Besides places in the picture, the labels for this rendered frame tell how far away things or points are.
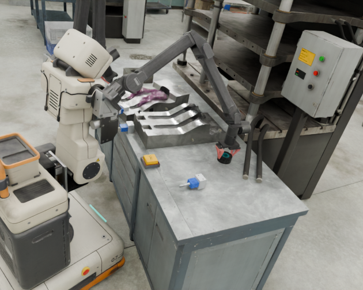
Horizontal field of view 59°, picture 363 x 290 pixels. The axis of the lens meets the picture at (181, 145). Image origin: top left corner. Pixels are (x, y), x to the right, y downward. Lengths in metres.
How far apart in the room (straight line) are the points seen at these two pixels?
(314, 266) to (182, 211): 1.41
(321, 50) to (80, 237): 1.68
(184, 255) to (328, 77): 1.15
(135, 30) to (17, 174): 4.93
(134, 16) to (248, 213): 5.01
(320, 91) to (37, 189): 1.49
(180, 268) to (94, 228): 0.70
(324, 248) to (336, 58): 1.51
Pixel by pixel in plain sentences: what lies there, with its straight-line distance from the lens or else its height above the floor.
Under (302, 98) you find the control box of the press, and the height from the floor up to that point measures 1.13.
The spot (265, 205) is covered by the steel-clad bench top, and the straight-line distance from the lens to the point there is 1.62.
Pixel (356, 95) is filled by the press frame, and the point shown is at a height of 1.03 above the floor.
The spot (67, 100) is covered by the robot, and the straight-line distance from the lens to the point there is 1.45.
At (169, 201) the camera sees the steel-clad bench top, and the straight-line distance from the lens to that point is 1.48.
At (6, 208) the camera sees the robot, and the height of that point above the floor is 0.81.
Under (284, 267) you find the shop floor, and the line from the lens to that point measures 2.51.
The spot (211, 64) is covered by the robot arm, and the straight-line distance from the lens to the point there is 1.60.
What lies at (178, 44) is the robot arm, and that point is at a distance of 1.52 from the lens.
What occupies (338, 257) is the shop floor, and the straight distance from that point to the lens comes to 2.80.
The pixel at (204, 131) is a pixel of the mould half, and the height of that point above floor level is 0.89.
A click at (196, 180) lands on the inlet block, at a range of 1.56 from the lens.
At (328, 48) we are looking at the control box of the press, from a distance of 1.89.
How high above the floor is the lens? 1.81
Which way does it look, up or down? 33 degrees down
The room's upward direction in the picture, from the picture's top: 11 degrees clockwise
